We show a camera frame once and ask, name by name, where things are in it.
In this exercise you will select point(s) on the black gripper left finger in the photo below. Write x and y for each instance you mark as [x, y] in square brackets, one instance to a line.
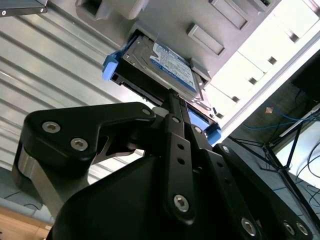
[75, 125]

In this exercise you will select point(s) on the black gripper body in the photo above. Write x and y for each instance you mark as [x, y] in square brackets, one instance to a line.
[120, 200]

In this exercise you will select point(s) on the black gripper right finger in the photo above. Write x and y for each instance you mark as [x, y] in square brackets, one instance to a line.
[225, 180]

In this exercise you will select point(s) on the hard disk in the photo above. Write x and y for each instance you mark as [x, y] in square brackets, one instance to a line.
[172, 67]

